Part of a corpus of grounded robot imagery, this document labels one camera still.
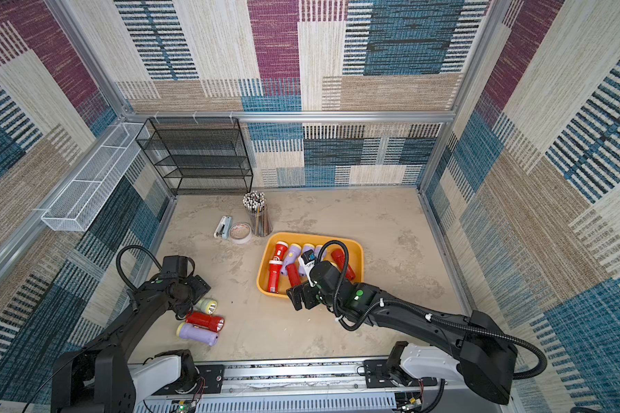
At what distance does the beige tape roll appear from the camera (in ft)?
3.42

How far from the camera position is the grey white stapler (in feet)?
3.45

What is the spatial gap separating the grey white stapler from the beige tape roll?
0.01 m
